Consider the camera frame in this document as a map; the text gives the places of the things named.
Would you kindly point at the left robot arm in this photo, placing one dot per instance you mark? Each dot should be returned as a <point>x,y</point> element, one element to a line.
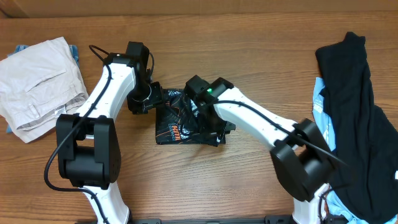
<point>88,150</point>

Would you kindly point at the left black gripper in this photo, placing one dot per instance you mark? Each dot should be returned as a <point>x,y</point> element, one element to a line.
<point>158,98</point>

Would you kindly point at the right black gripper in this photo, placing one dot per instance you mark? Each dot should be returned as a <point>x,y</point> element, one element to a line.
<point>207,130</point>

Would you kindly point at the black orange patterned jersey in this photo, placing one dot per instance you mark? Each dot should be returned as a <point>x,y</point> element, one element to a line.
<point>177,121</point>

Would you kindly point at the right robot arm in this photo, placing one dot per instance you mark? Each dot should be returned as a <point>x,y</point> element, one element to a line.
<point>301,157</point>

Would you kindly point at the plain black garment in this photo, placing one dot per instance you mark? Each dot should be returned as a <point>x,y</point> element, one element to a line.
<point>364,137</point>

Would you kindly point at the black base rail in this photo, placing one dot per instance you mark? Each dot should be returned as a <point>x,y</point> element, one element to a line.
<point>211,221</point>

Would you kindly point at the blue denim garment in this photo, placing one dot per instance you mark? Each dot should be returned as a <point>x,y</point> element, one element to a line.
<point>74,53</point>

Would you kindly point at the white folded shorts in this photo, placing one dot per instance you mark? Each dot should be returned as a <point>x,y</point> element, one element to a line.
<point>38,84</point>

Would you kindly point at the light blue t-shirt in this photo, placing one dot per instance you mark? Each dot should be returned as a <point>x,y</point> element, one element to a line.
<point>323,118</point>

